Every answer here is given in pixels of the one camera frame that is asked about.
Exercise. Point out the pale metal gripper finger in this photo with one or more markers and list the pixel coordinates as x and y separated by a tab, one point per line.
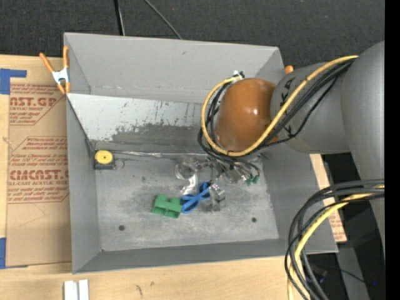
191	184
218	198

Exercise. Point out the blue loop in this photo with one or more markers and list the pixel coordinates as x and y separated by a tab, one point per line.
193	201

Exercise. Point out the clear glass cup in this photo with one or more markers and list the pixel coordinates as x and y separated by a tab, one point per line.
184	167

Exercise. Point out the green toy brick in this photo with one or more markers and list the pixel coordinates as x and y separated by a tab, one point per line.
165	205

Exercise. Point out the grey metal bin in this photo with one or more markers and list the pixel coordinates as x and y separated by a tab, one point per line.
131	195

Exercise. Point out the yellow and black tape measure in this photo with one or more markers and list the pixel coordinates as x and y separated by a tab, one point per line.
102	157

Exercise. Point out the brown cardboard board red print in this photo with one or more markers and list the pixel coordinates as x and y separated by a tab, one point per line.
37	155

